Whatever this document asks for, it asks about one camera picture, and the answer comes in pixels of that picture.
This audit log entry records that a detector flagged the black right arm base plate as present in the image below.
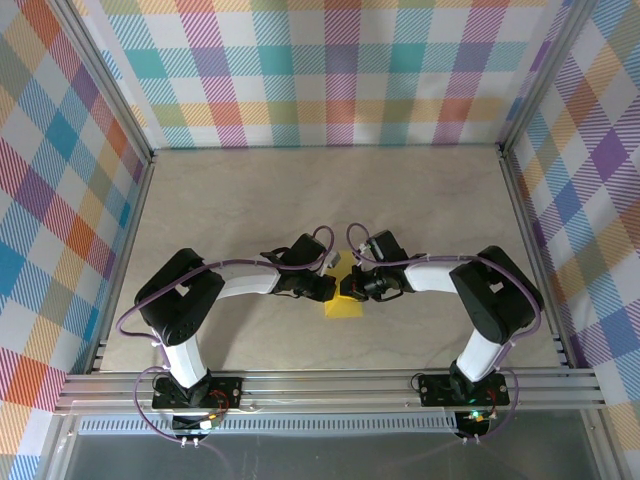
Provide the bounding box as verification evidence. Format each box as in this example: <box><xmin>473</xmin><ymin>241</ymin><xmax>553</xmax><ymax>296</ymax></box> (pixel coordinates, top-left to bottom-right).
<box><xmin>417</xmin><ymin>372</ymin><xmax>512</xmax><ymax>407</ymax></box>

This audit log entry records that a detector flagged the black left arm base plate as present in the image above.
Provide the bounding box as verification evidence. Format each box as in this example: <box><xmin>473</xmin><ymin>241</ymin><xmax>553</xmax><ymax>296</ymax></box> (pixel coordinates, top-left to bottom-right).
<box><xmin>151</xmin><ymin>375</ymin><xmax>245</xmax><ymax>409</ymax></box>

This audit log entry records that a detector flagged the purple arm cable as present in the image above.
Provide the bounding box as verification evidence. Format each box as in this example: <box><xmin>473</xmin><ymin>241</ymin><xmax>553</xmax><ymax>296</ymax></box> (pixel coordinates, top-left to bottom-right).
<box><xmin>347</xmin><ymin>222</ymin><xmax>545</xmax><ymax>454</ymax></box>
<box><xmin>115</xmin><ymin>225</ymin><xmax>335</xmax><ymax>480</ymax></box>

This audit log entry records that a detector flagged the yellow square paper sheet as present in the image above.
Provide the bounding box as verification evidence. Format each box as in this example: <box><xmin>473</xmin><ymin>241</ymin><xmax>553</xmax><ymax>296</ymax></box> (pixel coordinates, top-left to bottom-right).
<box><xmin>323</xmin><ymin>248</ymin><xmax>365</xmax><ymax>320</ymax></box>

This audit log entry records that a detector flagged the aluminium frame side rail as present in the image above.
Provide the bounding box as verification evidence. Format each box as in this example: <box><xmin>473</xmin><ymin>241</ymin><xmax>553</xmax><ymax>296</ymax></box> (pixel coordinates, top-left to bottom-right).
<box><xmin>85</xmin><ymin>149</ymin><xmax>159</xmax><ymax>375</ymax></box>
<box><xmin>497</xmin><ymin>144</ymin><xmax>574</xmax><ymax>371</ymax></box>

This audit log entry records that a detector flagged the grey metal panel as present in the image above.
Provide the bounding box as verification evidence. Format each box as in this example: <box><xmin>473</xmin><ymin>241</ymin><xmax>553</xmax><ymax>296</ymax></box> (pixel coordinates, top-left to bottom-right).
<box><xmin>62</xmin><ymin>433</ymin><xmax>601</xmax><ymax>480</ymax></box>

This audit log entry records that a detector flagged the grey slotted cable duct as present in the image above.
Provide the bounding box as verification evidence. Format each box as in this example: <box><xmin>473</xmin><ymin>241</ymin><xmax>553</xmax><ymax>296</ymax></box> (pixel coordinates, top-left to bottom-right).
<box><xmin>79</xmin><ymin>418</ymin><xmax>459</xmax><ymax>435</ymax></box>

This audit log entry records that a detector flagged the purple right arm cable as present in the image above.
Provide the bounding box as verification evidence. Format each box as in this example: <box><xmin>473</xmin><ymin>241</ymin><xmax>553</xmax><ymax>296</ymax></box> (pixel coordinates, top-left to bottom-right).
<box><xmin>347</xmin><ymin>222</ymin><xmax>545</xmax><ymax>454</ymax></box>

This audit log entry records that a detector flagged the aluminium frame cross rail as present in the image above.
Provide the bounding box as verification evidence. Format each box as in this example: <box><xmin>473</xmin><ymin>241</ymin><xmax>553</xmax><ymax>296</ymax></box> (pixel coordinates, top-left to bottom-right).
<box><xmin>53</xmin><ymin>368</ymin><xmax>607</xmax><ymax>414</ymax></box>

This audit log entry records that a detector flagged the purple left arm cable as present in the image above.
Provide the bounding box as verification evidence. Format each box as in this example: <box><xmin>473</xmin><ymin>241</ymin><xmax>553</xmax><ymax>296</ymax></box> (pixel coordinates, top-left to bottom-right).
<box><xmin>115</xmin><ymin>225</ymin><xmax>335</xmax><ymax>480</ymax></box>

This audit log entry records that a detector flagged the aluminium frame post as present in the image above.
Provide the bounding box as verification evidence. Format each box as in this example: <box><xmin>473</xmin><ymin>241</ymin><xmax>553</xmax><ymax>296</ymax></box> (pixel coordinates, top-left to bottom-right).
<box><xmin>47</xmin><ymin>0</ymin><xmax>157</xmax><ymax>169</ymax></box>
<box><xmin>497</xmin><ymin>0</ymin><xmax>599</xmax><ymax>161</ymax></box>

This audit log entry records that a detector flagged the small black circuit board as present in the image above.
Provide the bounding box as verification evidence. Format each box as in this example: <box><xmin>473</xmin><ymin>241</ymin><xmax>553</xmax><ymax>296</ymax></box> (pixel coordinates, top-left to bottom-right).
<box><xmin>171</xmin><ymin>410</ymin><xmax>224</xmax><ymax>435</ymax></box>
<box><xmin>457</xmin><ymin>408</ymin><xmax>496</xmax><ymax>435</ymax></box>

